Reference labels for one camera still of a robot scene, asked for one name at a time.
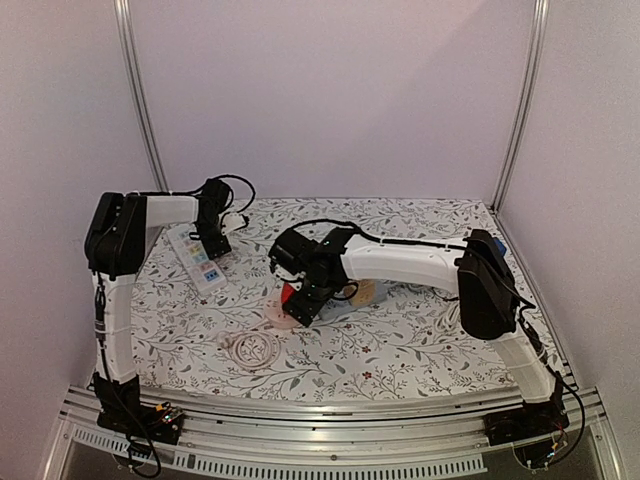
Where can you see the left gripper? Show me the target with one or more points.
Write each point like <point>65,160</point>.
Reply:
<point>214,250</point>

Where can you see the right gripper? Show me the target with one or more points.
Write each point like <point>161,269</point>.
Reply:
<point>304,304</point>

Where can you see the red cube socket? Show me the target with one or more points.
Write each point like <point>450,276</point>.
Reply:
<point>288,290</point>

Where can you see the pink round power strip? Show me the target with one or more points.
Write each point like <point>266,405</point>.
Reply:
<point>276,316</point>

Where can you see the blue-grey power strip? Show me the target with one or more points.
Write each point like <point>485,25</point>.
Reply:
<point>338,305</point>

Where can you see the white multi-switch power strip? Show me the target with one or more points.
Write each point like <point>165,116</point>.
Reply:
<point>205,274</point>

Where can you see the beige cube socket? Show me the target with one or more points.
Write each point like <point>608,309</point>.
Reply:
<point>360,293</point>

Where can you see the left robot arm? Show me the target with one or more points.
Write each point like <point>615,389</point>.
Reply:
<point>116,249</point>

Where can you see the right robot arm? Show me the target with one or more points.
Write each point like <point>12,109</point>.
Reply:
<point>472,268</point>

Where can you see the floral table mat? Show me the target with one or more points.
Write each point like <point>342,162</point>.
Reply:
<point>220,344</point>

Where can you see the blue cube socket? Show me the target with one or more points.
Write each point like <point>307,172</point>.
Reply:
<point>501,247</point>

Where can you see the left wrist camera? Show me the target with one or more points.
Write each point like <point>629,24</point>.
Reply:
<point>233,221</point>

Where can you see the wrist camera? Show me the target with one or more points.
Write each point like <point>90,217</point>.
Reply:
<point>233,221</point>
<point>295,280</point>

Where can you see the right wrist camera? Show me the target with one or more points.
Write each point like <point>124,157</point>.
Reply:
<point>295,280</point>

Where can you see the aluminium front rail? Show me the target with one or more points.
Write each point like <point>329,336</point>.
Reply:
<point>229,437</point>

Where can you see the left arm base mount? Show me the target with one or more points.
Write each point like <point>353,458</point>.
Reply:
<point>160,423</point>

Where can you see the left aluminium post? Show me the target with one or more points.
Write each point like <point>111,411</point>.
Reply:
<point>135,80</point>

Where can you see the aluminium post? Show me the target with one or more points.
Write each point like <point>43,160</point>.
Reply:
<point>533,58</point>
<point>135,80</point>

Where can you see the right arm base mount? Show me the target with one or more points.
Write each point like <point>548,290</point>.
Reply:
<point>524,422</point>

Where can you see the right aluminium post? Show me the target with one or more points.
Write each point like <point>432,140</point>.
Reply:
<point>533,58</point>

